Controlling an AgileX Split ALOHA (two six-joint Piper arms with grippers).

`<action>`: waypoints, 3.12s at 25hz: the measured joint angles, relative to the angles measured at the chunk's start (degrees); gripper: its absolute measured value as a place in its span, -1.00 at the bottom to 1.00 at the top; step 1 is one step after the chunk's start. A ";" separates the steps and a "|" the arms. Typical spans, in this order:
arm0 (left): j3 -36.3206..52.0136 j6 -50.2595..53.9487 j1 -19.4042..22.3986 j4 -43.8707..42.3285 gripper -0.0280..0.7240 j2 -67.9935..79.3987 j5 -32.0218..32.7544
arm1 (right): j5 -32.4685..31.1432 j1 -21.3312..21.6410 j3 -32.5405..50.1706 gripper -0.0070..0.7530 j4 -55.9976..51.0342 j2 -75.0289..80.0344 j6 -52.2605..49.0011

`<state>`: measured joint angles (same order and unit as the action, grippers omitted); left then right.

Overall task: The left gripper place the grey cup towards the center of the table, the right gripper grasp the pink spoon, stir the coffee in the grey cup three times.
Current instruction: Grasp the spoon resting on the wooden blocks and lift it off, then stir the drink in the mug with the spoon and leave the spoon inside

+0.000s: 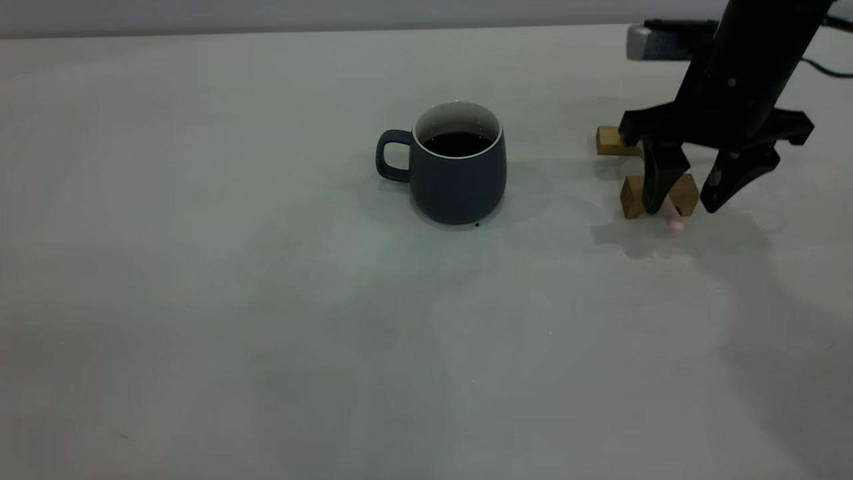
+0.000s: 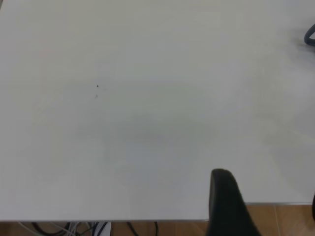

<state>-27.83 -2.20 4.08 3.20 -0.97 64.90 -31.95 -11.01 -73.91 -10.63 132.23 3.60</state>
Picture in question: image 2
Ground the dark grey ceramic cup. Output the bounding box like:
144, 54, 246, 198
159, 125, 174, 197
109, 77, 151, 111
304, 23, 315, 47

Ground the white cable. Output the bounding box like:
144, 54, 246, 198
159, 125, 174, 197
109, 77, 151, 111
17, 221, 83, 236

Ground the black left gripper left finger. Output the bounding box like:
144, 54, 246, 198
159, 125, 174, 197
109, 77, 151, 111
205, 168, 262, 236

